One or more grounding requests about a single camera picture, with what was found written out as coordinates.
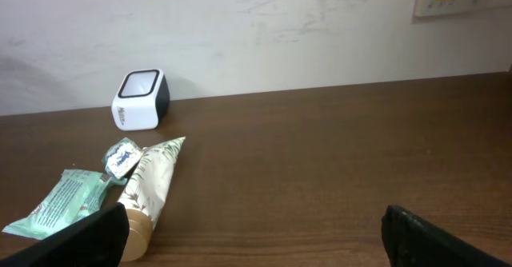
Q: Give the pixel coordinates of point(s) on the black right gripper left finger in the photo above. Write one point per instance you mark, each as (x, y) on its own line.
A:
(97, 240)

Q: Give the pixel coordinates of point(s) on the white barcode scanner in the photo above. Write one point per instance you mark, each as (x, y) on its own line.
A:
(141, 101)

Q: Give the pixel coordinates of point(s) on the mint green wipes packet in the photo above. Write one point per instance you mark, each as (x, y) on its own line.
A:
(78, 194)

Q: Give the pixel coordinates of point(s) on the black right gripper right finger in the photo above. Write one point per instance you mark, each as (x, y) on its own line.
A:
(410, 241)

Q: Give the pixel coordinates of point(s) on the small teal tissue pack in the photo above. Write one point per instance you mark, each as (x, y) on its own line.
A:
(121, 158)

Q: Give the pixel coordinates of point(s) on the white leafy cream tube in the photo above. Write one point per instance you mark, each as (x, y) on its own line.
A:
(145, 195)

